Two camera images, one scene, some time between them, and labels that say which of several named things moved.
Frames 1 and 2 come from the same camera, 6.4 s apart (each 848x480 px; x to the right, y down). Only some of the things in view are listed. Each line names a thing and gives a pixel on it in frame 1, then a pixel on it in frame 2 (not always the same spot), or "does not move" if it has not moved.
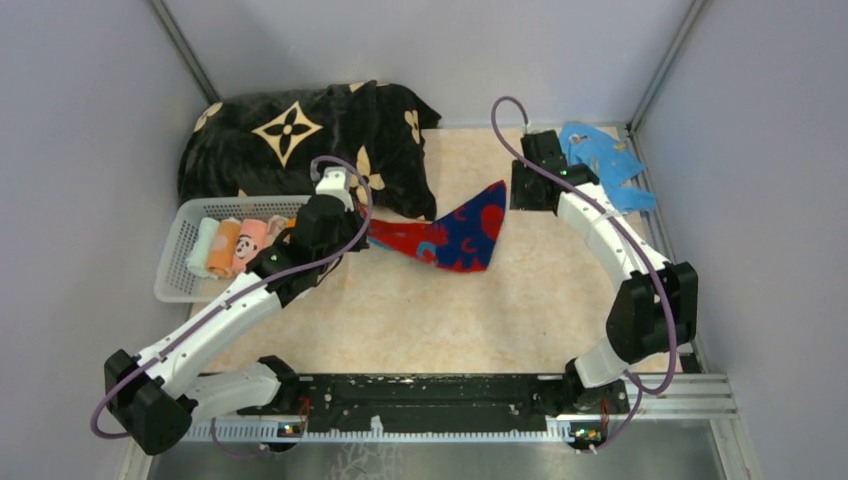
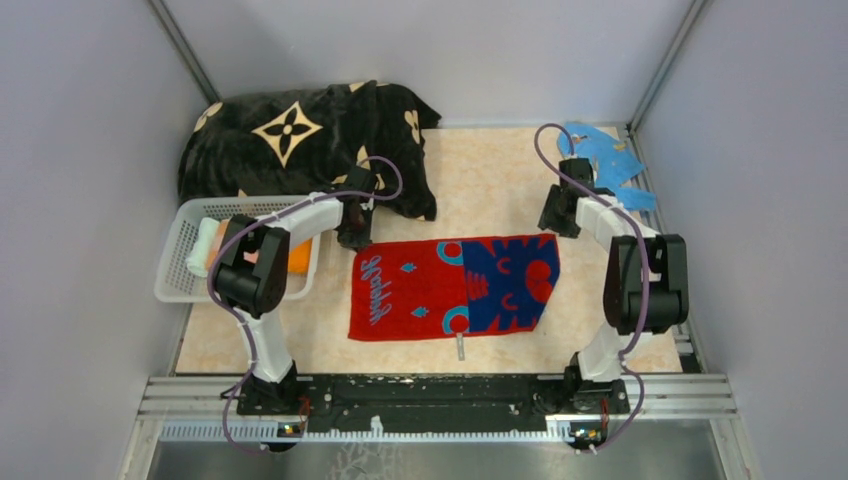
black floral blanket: [264, 144] does not move
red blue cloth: [461, 240] → [456, 285]
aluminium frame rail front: [404, 431] does not move
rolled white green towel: [198, 260] does not move
